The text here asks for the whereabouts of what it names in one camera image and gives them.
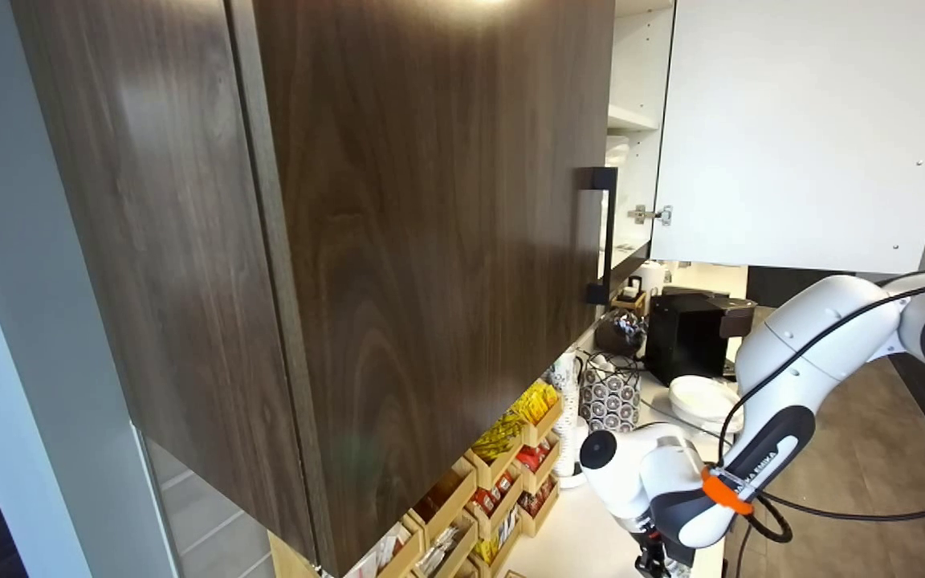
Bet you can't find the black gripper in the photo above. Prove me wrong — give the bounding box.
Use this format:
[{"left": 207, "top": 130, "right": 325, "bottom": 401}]
[{"left": 637, "top": 533, "right": 690, "bottom": 578}]

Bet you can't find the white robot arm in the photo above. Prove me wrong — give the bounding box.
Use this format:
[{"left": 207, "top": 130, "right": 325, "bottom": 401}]
[{"left": 580, "top": 272, "right": 925, "bottom": 578}]

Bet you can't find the wooden tea organizer shelf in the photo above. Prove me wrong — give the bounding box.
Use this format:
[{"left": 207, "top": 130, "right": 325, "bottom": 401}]
[{"left": 344, "top": 380, "right": 565, "bottom": 578}]

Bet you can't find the white open cabinet door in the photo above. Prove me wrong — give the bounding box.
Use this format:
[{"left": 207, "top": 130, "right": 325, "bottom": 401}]
[{"left": 652, "top": 0, "right": 925, "bottom": 272}]

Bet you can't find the black coffee machine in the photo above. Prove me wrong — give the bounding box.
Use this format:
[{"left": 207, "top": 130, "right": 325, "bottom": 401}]
[{"left": 646, "top": 290, "right": 754, "bottom": 386}]

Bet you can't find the wire coffee pod carousel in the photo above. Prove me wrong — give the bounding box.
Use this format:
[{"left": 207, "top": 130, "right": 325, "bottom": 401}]
[{"left": 580, "top": 370, "right": 640, "bottom": 429}]

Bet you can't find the black cabinet door handle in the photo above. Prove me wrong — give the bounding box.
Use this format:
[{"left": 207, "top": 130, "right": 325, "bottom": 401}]
[{"left": 580, "top": 168, "right": 620, "bottom": 306}]

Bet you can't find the dark wood wall cabinet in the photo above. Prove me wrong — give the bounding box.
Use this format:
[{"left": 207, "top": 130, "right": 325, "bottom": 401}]
[{"left": 11, "top": 0, "right": 613, "bottom": 574}]

